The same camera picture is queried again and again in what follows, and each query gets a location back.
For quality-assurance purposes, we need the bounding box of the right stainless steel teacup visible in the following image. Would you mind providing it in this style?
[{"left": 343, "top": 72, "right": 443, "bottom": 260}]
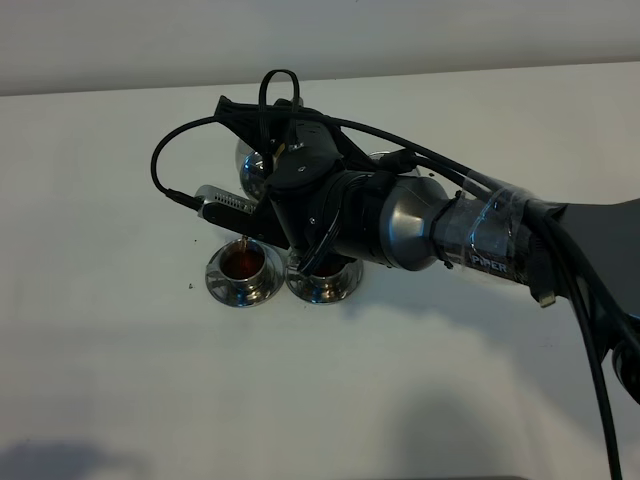
[{"left": 295, "top": 252, "right": 348, "bottom": 280}]

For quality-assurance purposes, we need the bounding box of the stainless steel saucer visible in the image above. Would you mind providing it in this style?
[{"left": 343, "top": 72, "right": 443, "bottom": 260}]
[
  {"left": 285, "top": 251, "right": 364, "bottom": 304},
  {"left": 205, "top": 238, "right": 284, "bottom": 308}
]

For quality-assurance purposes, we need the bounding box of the left stainless steel saucer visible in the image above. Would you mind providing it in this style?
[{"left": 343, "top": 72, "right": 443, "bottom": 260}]
[{"left": 205, "top": 238, "right": 284, "bottom": 308}]

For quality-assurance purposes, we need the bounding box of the black camera cable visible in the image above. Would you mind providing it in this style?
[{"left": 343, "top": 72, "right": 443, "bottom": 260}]
[{"left": 151, "top": 68, "right": 640, "bottom": 480}]

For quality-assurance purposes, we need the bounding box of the left stainless steel teacup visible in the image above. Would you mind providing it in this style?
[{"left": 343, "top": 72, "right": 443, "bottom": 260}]
[{"left": 219, "top": 238, "right": 266, "bottom": 281}]

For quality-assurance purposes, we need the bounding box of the right stainless steel saucer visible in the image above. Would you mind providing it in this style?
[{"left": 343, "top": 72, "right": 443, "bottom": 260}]
[{"left": 285, "top": 251, "right": 364, "bottom": 304}]

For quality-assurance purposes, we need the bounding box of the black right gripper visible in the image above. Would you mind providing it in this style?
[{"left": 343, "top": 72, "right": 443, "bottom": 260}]
[{"left": 215, "top": 96, "right": 395, "bottom": 265}]

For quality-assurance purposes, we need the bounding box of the stainless steel teapot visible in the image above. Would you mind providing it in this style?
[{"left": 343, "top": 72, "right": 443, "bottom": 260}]
[{"left": 236, "top": 138, "right": 386, "bottom": 201}]

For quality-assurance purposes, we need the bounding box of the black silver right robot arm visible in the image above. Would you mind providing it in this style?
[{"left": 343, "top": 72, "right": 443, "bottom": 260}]
[{"left": 215, "top": 97, "right": 639, "bottom": 396}]

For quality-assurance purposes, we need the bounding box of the stainless steel teacup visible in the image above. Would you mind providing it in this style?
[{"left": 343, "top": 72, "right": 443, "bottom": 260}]
[
  {"left": 295, "top": 252, "right": 348, "bottom": 280},
  {"left": 219, "top": 238, "right": 266, "bottom": 281}
]

